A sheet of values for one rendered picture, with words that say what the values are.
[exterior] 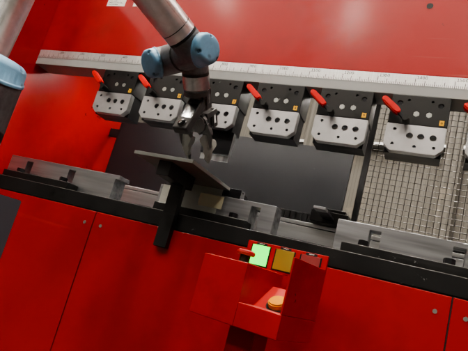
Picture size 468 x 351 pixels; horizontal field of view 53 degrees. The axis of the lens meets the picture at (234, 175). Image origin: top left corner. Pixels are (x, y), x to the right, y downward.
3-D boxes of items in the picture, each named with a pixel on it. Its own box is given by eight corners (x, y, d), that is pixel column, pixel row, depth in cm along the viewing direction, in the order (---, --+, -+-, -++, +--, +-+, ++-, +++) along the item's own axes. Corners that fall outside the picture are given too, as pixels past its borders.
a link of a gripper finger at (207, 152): (223, 157, 141) (215, 127, 138) (214, 164, 136) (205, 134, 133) (214, 157, 142) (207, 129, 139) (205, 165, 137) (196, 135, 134)
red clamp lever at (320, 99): (313, 86, 134) (334, 109, 130) (315, 92, 138) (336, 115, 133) (308, 90, 134) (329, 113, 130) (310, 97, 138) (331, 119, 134)
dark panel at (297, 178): (93, 205, 221) (122, 120, 230) (96, 207, 223) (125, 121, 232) (330, 261, 176) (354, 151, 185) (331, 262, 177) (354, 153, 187)
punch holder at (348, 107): (309, 139, 134) (322, 87, 137) (315, 149, 142) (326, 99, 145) (362, 146, 128) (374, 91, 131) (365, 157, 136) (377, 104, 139)
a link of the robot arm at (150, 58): (159, 42, 112) (194, 37, 119) (134, 51, 120) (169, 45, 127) (167, 76, 113) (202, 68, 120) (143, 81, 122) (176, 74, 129)
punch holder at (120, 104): (90, 110, 166) (105, 68, 170) (104, 120, 174) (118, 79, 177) (125, 115, 160) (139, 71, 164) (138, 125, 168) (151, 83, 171)
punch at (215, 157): (198, 157, 149) (206, 129, 151) (200, 159, 151) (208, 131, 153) (226, 161, 145) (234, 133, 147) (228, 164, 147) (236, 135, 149)
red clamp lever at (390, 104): (385, 92, 126) (410, 117, 122) (386, 99, 130) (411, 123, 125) (380, 97, 126) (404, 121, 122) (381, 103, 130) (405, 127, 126)
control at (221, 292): (188, 310, 94) (212, 223, 98) (230, 317, 107) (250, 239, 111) (275, 340, 83) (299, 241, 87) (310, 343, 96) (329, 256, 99)
